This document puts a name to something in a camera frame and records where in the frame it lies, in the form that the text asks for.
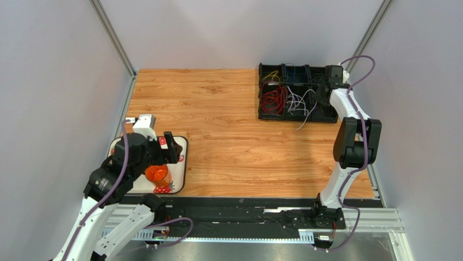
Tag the orange transparent cup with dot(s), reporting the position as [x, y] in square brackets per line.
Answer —
[160, 175]

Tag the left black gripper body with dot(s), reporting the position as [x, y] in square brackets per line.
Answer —
[157, 155]

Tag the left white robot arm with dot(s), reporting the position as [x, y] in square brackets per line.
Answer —
[133, 156]

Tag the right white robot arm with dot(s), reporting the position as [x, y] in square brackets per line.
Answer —
[355, 147]

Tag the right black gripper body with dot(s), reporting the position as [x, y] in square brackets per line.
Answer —
[321, 93]

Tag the black six-compartment bin organizer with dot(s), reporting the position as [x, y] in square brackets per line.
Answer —
[286, 93]

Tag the strawberry pattern tray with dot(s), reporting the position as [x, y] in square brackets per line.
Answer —
[178, 173]

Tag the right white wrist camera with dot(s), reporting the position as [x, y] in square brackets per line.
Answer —
[345, 76]

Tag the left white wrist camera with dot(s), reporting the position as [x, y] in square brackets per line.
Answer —
[144, 125]

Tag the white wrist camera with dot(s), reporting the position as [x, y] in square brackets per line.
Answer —
[144, 125]
[345, 76]

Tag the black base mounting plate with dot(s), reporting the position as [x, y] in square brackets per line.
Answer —
[243, 218]

